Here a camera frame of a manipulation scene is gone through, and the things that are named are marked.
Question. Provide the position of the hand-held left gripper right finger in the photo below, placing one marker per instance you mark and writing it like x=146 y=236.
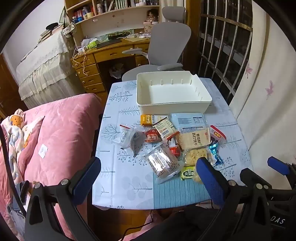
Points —
x=209 y=180

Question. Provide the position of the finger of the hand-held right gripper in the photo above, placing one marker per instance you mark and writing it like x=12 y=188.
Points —
x=248 y=177
x=278 y=165

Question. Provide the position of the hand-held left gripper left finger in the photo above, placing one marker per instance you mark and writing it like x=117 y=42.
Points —
x=86 y=176

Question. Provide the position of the clear packet of yellow pastries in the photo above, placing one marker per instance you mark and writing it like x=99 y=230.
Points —
x=195 y=158

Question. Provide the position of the shiny blue snack wrapper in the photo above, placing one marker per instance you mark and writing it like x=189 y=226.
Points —
x=215 y=153

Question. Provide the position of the yellow soda cracker packet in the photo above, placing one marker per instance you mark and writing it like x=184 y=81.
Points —
x=193 y=140

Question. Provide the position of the small red snack packet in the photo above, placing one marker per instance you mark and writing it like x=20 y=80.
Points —
x=174 y=149
x=152 y=135

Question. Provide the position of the clear packet of wafer rolls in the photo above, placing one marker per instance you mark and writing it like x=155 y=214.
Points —
x=164 y=164

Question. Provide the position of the red and white snack packet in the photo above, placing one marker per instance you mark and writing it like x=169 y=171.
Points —
x=217 y=133

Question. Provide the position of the clear packet with red strip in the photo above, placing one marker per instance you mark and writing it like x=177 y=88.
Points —
x=126 y=136

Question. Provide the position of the clear packet with grey snack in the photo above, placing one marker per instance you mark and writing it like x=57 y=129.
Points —
x=137 y=142

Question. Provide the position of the large light blue packet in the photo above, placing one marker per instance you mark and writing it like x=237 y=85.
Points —
x=188 y=121

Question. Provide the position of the beige labelled cracker packet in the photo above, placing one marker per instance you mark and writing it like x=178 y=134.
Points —
x=165 y=128

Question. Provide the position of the white snack bar packet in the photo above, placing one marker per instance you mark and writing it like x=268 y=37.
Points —
x=160 y=118

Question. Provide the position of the white plastic storage bin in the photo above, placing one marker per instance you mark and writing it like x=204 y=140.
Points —
x=173 y=99

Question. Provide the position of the pink quilt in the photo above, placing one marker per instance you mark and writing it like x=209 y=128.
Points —
x=62 y=129

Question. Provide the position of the person's dark trousers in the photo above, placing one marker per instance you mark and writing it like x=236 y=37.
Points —
x=180 y=224

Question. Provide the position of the white curtain with pink butterflies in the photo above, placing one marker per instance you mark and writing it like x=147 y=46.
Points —
x=266 y=104

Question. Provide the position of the blue denim garment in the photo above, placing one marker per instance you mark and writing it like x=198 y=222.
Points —
x=18 y=208

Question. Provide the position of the bear printed blanket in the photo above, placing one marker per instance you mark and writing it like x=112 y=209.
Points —
x=16 y=136

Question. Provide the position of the trash bin with plastic bag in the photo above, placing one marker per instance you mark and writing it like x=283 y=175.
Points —
x=116 y=70

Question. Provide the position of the brown wooden door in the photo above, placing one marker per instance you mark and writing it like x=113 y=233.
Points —
x=9 y=90

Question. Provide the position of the wooden desk with drawers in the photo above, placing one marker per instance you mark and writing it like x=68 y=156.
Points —
x=111 y=54

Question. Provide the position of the metal window grille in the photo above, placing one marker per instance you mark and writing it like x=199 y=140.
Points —
x=222 y=46

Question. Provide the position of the green tissue packet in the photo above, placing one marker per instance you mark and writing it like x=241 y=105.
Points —
x=92 y=43

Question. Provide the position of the black keyboard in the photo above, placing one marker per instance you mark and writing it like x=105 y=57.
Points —
x=108 y=42

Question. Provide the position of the grey office chair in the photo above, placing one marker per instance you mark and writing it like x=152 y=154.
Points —
x=166 y=46

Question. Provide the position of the dark box with gold print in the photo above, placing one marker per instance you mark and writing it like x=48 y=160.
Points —
x=118 y=35

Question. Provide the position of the stack of books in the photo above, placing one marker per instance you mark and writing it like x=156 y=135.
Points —
x=49 y=33

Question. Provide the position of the floral fabric bag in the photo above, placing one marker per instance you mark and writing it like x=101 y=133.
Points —
x=69 y=29

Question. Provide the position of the white computer mouse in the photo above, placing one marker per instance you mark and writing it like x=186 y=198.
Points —
x=142 y=36

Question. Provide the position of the black hat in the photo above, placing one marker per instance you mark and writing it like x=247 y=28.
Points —
x=52 y=26

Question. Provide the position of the yellow mug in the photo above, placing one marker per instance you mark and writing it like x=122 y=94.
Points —
x=89 y=15

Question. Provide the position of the pink gift box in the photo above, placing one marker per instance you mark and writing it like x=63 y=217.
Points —
x=149 y=27

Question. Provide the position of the wooden bookshelf hutch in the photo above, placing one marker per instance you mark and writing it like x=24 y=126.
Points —
x=129 y=19

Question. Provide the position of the doll with brown hair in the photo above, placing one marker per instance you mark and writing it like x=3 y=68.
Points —
x=152 y=15

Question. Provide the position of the assorted books collection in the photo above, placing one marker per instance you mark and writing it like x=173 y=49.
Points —
x=115 y=3

